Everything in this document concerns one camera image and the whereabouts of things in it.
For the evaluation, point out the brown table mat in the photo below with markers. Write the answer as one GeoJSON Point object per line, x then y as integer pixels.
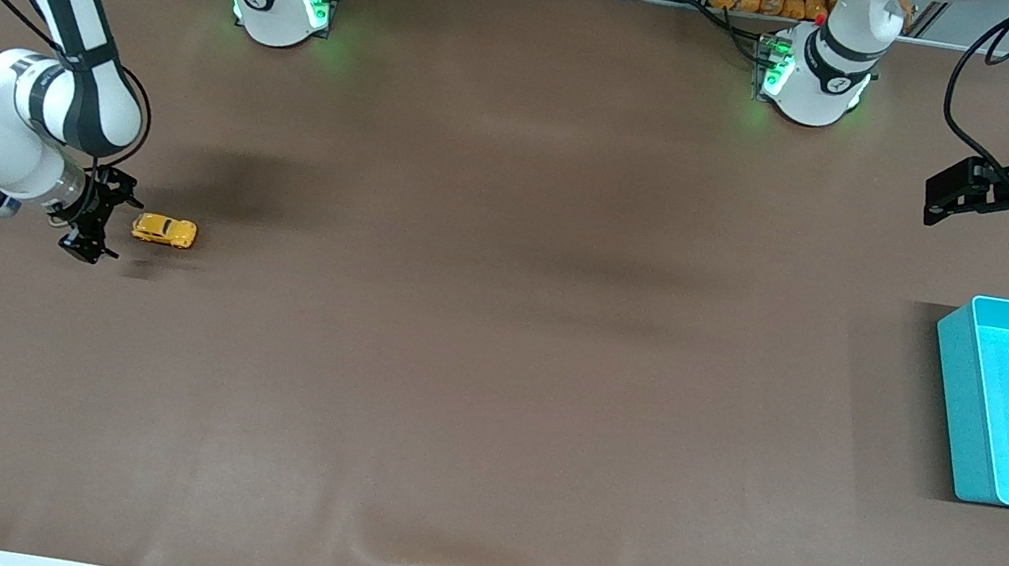
{"type": "Point", "coordinates": [490, 372]}

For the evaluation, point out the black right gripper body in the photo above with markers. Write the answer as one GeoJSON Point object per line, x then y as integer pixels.
{"type": "Point", "coordinates": [90, 204]}

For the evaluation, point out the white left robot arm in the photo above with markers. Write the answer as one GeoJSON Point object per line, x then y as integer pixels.
{"type": "Point", "coordinates": [810, 94]}

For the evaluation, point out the yellow beetle toy car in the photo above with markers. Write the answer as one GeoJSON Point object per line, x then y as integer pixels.
{"type": "Point", "coordinates": [163, 231]}

